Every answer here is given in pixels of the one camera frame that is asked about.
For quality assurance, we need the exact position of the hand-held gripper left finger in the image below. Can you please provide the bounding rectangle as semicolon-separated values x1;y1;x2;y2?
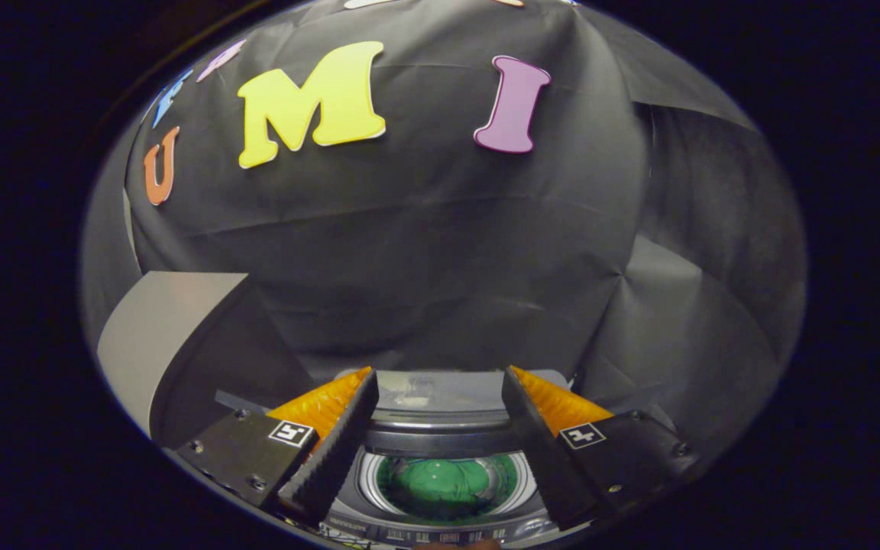
175;365;380;529

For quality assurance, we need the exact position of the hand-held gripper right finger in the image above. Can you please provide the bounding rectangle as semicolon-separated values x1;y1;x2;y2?
501;365;697;532

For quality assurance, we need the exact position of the grey washing machine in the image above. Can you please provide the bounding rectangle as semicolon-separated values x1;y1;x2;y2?
215;370;587;548

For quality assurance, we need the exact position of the green polo shirt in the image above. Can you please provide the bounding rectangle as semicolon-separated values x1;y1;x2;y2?
376;456;519;521

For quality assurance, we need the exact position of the beige cabinet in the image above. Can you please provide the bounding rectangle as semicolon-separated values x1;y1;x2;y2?
96;271;315;442

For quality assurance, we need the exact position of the black backdrop cloth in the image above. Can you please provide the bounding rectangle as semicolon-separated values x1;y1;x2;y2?
77;0;807;467

